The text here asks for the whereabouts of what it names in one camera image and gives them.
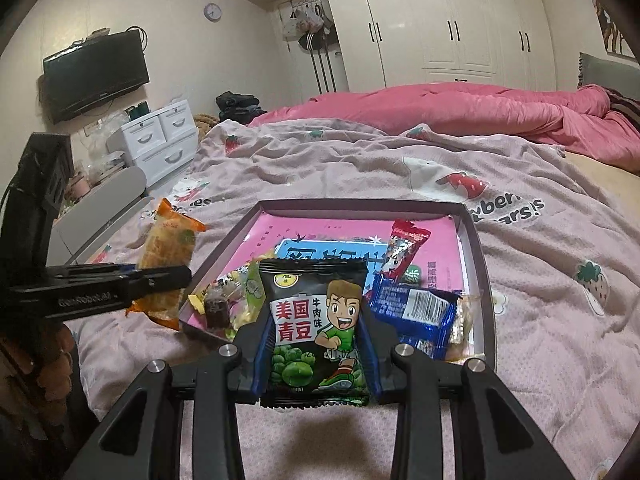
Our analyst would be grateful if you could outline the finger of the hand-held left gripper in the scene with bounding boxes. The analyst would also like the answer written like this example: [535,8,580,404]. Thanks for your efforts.
[47,262,141,282]
[125,266,194,305]

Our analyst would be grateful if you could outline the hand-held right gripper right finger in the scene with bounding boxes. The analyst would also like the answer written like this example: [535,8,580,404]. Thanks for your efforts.
[357,305,573,480]

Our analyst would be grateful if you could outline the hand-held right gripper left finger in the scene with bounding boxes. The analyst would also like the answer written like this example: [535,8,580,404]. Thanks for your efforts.
[70,305,281,480]

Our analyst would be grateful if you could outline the orange snack packet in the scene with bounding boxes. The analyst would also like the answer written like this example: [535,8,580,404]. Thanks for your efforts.
[125,198,207,332]

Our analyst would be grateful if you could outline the clear packet yellow candy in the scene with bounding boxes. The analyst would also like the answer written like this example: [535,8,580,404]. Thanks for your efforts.
[189,267,246,311]

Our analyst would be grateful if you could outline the small dark purple jelly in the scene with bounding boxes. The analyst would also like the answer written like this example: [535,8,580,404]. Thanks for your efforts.
[204,295,233,331]

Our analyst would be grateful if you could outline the black green pea snack packet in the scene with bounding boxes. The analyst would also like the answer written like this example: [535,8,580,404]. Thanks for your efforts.
[257,259,372,408]

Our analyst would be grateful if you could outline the blue snack packet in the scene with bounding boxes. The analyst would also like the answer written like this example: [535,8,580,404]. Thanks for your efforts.
[370,280,463,361]

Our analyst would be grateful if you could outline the yellow green snack packet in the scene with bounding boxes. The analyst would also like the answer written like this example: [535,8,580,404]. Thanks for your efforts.
[235,265,266,341]

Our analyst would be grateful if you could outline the clear packet crumbly cake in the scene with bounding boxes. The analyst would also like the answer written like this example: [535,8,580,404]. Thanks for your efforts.
[445,292,482,363]

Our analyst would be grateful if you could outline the red cartoon snack packet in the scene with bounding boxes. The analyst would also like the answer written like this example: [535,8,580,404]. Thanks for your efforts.
[372,219,432,291]

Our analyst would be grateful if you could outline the shallow dark cardboard box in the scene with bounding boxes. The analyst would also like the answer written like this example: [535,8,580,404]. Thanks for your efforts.
[179,199,498,366]

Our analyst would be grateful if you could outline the clear plastic bags clutter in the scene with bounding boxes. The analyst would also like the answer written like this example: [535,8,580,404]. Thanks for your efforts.
[65,115,131,201]

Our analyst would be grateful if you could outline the white drawer chest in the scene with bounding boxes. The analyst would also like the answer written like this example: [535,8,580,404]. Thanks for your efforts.
[107,100,200,188]

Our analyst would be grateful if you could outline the pink and blue book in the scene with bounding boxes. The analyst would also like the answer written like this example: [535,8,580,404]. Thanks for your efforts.
[227,212,471,311]

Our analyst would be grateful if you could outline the pink strawberry printed blanket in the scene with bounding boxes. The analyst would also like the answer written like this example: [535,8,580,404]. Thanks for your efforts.
[65,120,640,480]

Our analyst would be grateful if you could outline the dark clothes pile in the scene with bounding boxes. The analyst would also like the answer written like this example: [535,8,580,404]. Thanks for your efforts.
[216,91,268,123]

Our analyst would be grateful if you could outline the pink duvet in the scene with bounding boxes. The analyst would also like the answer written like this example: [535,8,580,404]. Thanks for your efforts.
[247,82,640,163]

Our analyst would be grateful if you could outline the hanging hats and bags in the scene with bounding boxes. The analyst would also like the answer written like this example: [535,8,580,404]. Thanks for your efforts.
[292,7,333,48]

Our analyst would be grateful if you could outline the beige bed sheet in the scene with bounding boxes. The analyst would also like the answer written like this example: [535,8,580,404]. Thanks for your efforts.
[562,150,640,196]

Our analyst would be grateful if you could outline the white glossy wardrobe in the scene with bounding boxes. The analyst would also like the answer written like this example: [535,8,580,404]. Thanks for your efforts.
[237,0,558,93]

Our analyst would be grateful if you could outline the dark striped pillow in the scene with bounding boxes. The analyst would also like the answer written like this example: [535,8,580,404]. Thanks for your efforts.
[607,87,640,126]

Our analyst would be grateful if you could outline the grey padded headboard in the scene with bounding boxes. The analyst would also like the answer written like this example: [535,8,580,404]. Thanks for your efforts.
[577,52,640,98]

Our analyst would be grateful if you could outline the black wall television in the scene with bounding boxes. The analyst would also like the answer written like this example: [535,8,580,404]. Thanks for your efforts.
[40,30,151,125]

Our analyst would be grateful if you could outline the flower and bird wall painting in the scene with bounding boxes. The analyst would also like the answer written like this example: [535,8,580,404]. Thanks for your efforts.
[592,0,638,61]

